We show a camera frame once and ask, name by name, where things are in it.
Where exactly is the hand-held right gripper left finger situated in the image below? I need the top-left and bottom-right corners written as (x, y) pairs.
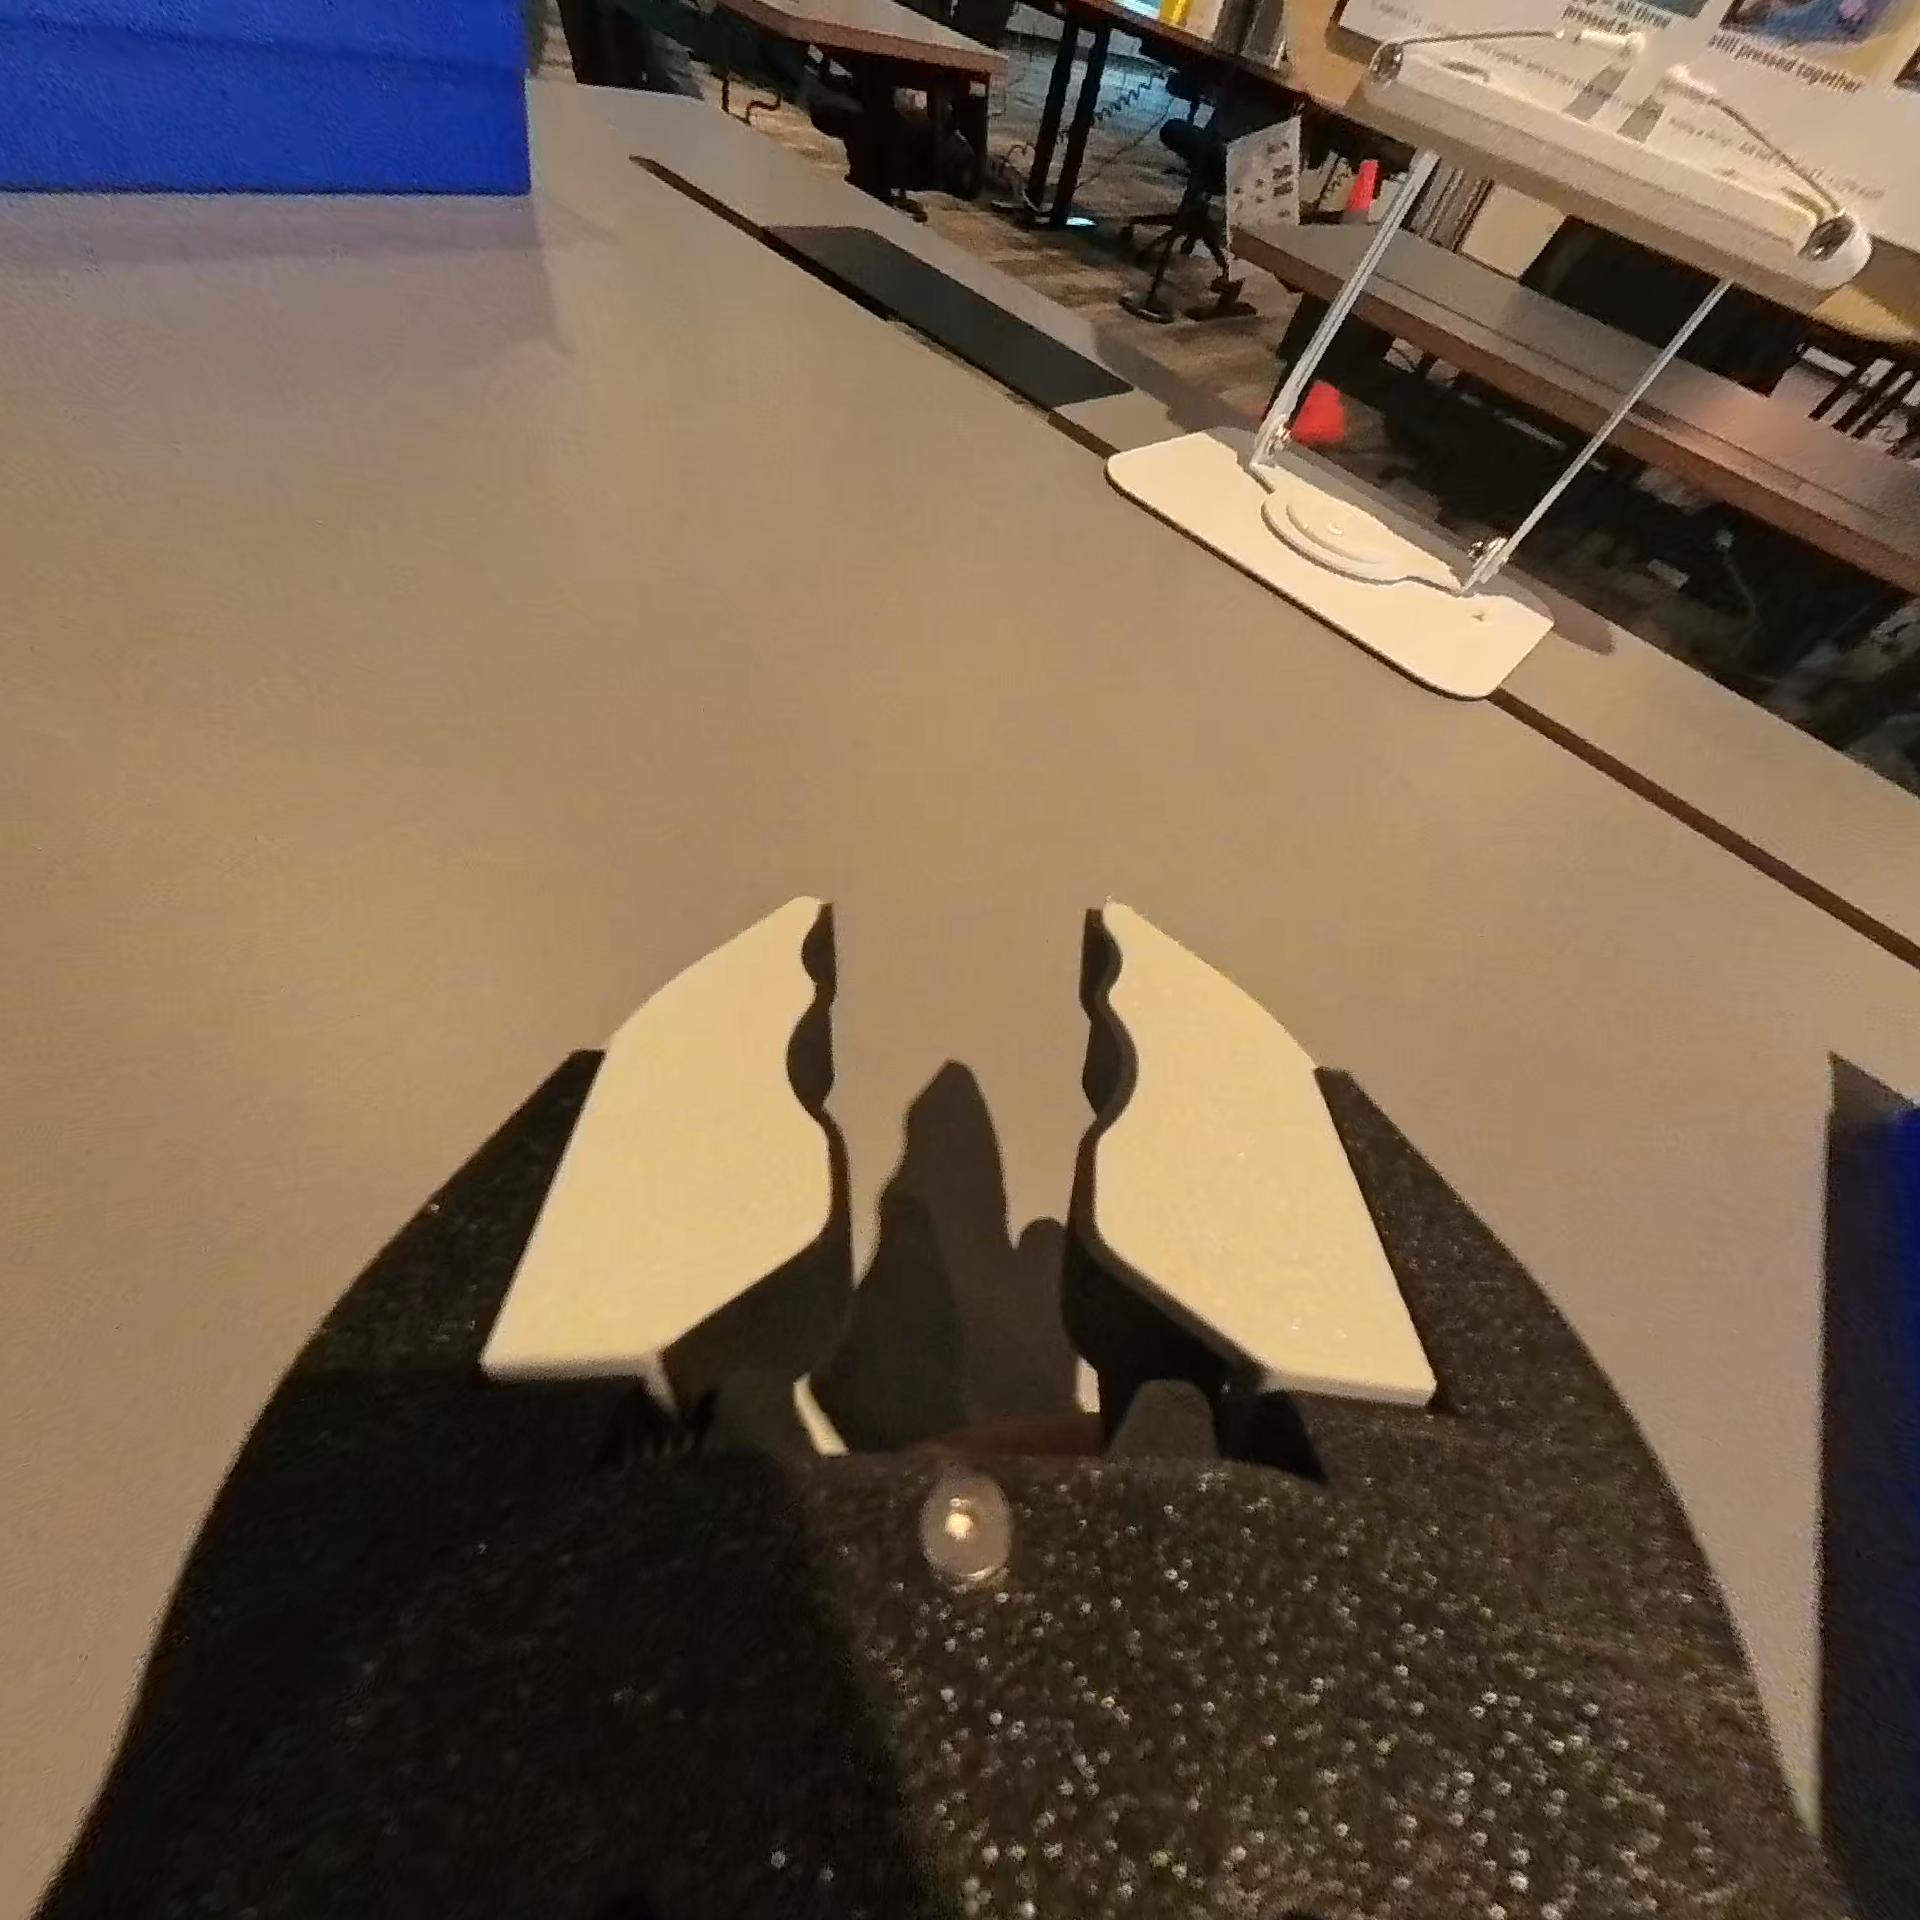
top-left (479, 898), bottom-right (856, 1384)

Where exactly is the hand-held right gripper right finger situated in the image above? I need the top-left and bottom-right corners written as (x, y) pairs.
top-left (1064, 899), bottom-right (1443, 1412)

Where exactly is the blue plastic bin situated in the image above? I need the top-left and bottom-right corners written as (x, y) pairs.
top-left (1818, 1055), bottom-right (1920, 1853)
top-left (0, 0), bottom-right (534, 197)

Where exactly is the white desk mat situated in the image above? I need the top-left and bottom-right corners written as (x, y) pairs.
top-left (1105, 427), bottom-right (1552, 700)

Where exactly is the white clipboard stand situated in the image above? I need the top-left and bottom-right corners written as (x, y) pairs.
top-left (1245, 31), bottom-right (1875, 601)

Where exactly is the long brown workbench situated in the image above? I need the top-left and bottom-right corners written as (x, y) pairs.
top-left (1231, 222), bottom-right (1920, 594)

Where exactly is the black desk mat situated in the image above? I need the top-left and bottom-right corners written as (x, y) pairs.
top-left (765, 227), bottom-right (1134, 411)

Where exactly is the black office chair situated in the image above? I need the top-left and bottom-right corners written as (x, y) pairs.
top-left (1118, 117), bottom-right (1265, 322)

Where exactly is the printed paper sheet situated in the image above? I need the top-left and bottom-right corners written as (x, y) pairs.
top-left (1221, 118), bottom-right (1305, 227)

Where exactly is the background office desk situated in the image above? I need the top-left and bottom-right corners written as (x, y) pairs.
top-left (719, 0), bottom-right (1009, 205)

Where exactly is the wooden clipboard with instruction sheet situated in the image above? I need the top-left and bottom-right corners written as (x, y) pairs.
top-left (1336, 0), bottom-right (1920, 92)

